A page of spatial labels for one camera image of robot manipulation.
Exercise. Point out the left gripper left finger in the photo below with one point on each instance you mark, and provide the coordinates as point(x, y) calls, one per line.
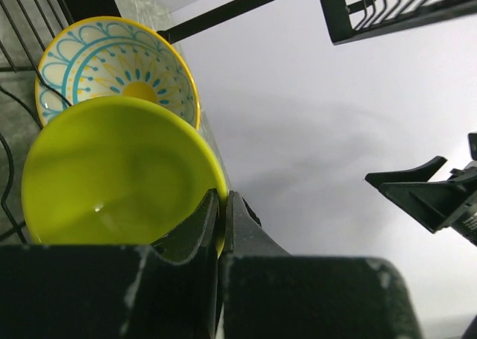
point(185, 301)

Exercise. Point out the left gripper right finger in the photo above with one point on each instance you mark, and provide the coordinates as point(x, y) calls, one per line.
point(258, 282)

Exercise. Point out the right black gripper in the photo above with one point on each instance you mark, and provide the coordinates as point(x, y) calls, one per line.
point(434, 205)

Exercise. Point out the lime green bowl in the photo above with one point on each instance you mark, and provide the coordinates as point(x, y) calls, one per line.
point(116, 170)

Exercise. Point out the patterned white teal bowl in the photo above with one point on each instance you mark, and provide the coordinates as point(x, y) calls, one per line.
point(109, 55)

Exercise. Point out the black wire dish rack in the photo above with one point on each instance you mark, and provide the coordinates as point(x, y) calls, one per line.
point(379, 17)

